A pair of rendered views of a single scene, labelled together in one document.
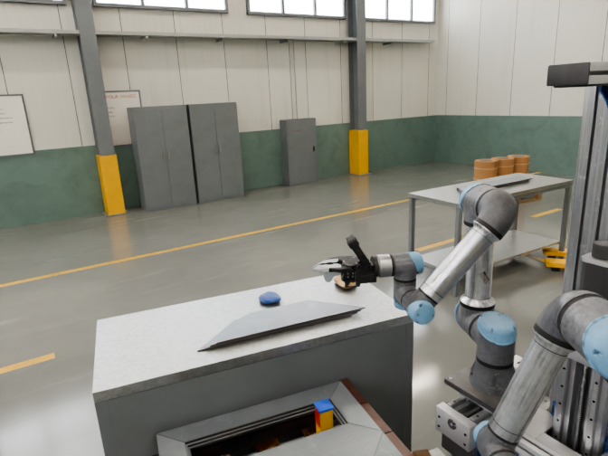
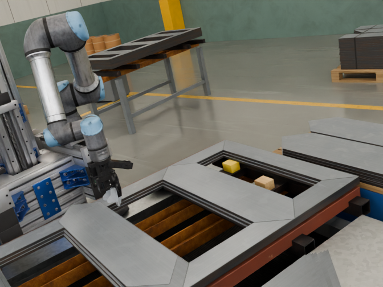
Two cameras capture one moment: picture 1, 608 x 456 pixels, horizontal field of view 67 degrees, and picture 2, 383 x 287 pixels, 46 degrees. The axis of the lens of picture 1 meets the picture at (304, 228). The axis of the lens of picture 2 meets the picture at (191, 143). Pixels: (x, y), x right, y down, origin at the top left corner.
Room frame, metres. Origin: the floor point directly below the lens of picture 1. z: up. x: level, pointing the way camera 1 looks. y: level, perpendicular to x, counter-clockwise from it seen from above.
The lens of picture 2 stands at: (0.75, 1.28, 1.63)
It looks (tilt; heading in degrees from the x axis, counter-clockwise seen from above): 21 degrees down; 260
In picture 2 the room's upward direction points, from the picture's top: 12 degrees counter-clockwise
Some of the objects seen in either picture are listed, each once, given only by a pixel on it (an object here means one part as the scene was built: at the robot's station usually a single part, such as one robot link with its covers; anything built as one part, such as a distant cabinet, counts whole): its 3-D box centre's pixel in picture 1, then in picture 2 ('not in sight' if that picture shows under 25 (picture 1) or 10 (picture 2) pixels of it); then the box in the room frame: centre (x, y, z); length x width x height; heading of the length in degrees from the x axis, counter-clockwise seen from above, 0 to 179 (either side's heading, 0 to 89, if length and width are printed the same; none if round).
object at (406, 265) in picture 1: (405, 264); not in sight; (1.44, -0.33, 1.43); 0.11 x 0.08 x 0.09; 96
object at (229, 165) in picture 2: not in sight; (231, 165); (0.27, -0.48, 0.79); 0.06 x 0.05 x 0.04; 111
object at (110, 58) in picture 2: not in sight; (147, 78); (0.07, -4.47, 0.45); 1.66 x 0.84 x 0.91; 33
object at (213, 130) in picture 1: (213, 152); not in sight; (9.62, 1.77, 0.97); 1.00 x 0.48 x 1.95; 121
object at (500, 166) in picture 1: (500, 179); not in sight; (8.21, -3.60, 0.38); 1.20 x 0.80 x 0.77; 116
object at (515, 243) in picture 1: (490, 226); not in sight; (4.94, -2.08, 0.49); 1.80 x 0.70 x 0.99; 119
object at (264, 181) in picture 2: not in sight; (264, 184); (0.22, -0.23, 0.79); 0.06 x 0.05 x 0.04; 111
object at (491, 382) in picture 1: (493, 369); not in sight; (1.34, -0.61, 1.09); 0.15 x 0.15 x 0.10
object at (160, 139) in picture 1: (163, 157); not in sight; (9.07, 2.67, 0.97); 1.00 x 0.48 x 1.95; 121
